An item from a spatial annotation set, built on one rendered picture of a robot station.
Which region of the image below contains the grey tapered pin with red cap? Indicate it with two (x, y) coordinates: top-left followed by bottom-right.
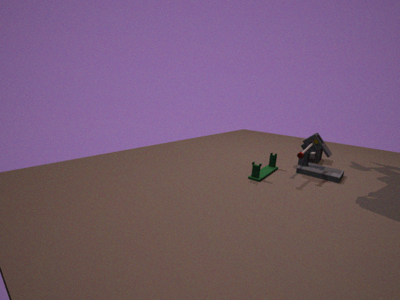
(297, 142), (314, 159)

